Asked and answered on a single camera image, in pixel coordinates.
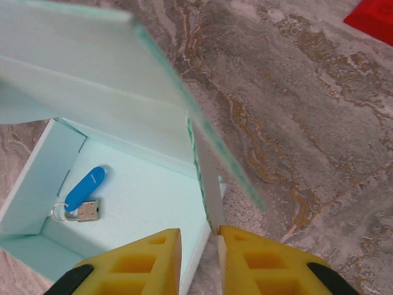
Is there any light blue paper box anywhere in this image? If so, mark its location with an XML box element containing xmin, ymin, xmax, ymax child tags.
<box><xmin>0</xmin><ymin>0</ymin><xmax>267</xmax><ymax>295</ymax></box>

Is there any silver key ring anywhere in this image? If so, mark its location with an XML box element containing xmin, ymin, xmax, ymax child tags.
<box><xmin>50</xmin><ymin>201</ymin><xmax>74</xmax><ymax>222</ymax></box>

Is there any small silver padlock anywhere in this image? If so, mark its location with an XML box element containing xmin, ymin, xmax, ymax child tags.
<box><xmin>76</xmin><ymin>198</ymin><xmax>101</xmax><ymax>222</ymax></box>

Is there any blue oval key tag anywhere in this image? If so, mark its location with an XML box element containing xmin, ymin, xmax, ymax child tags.
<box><xmin>64</xmin><ymin>165</ymin><xmax>109</xmax><ymax>213</ymax></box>

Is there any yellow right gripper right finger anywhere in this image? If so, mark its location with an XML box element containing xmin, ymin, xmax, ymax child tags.
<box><xmin>217</xmin><ymin>225</ymin><xmax>360</xmax><ymax>295</ymax></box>

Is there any small red block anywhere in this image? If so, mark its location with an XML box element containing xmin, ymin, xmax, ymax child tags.
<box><xmin>343</xmin><ymin>0</ymin><xmax>393</xmax><ymax>47</ymax></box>

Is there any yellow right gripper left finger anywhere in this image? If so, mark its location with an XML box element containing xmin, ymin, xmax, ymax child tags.
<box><xmin>50</xmin><ymin>227</ymin><xmax>182</xmax><ymax>295</ymax></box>

